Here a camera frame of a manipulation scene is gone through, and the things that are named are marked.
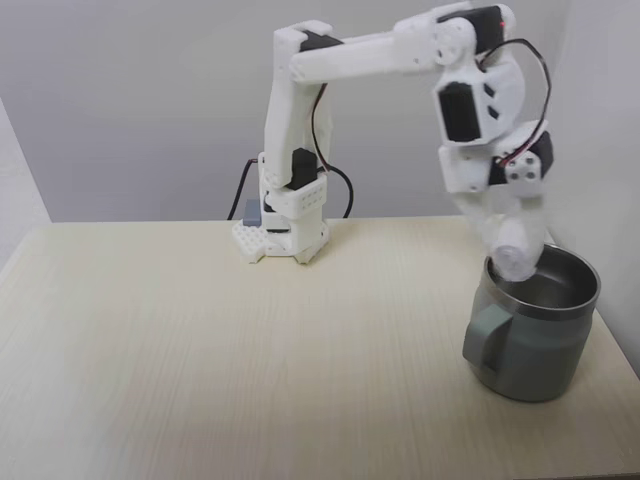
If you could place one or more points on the white gauze dressing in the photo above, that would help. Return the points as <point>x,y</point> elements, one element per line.
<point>517,250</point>

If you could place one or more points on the grey steel mug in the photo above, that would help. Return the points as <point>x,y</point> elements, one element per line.
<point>525,360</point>

